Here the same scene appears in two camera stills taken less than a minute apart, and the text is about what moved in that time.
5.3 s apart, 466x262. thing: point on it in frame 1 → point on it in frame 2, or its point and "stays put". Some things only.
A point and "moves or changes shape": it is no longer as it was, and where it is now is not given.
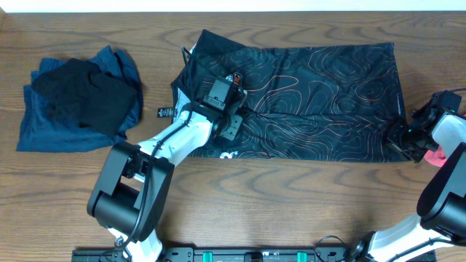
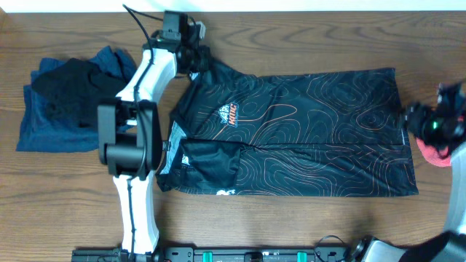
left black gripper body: (233, 126) → (194, 58)
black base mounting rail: (343, 254) stays put
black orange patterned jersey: (336, 102) moves or changes shape
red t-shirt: (437, 157) stays put
